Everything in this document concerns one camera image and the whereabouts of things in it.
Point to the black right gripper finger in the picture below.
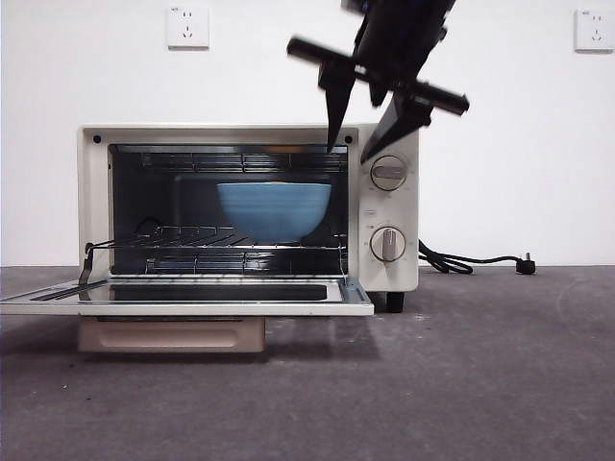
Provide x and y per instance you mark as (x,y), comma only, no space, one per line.
(338,96)
(399,125)

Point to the large beige oven knob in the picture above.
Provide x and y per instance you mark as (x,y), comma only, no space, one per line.
(389,174)

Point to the blue ribbed bowl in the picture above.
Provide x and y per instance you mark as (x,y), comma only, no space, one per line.
(274,211)

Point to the white glass oven door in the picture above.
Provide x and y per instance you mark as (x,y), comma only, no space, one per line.
(192,309)

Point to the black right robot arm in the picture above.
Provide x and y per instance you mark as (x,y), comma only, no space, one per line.
(399,38)

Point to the white toaster oven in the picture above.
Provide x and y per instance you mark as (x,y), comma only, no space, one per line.
(384,211)

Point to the small beige oven knob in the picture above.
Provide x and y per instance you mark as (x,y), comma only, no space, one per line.
(387,244)

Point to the black oven foot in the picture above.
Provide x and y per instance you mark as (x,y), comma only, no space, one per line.
(394,302)

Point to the white wall socket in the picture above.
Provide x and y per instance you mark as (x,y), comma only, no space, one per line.
(187,29)
(596,31)

